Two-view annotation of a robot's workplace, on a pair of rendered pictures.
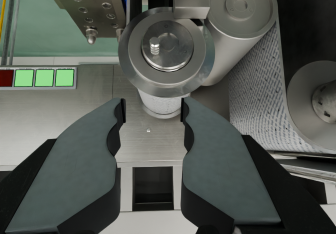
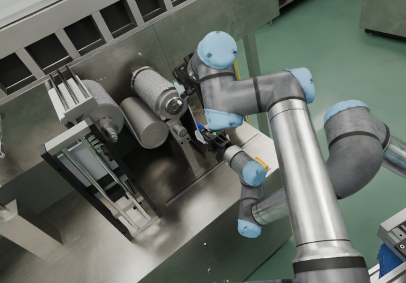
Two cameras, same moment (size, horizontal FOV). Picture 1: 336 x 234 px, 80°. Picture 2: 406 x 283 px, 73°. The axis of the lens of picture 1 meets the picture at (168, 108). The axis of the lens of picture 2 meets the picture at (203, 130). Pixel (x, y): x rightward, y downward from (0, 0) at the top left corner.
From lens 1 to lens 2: 78 cm
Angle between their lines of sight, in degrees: 38
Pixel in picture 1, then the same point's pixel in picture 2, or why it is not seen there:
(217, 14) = (161, 126)
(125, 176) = (139, 18)
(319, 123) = (106, 113)
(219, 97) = not seen: hidden behind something
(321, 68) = not seen: hidden behind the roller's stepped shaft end
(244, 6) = (153, 135)
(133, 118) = (151, 55)
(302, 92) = (117, 120)
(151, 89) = (172, 88)
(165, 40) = (176, 107)
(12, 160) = not seen: outside the picture
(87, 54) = not seen: hidden behind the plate
